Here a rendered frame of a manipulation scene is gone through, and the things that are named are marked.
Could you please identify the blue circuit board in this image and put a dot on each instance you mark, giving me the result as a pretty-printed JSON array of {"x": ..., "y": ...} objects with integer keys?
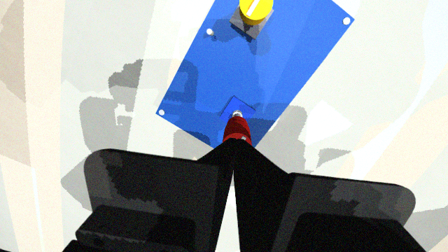
[{"x": 248, "y": 61}]

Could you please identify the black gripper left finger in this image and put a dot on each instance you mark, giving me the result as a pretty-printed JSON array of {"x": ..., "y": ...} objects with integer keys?
[{"x": 195, "y": 189}]

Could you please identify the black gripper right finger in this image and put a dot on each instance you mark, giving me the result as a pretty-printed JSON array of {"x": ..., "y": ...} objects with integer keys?
[{"x": 269, "y": 201}]

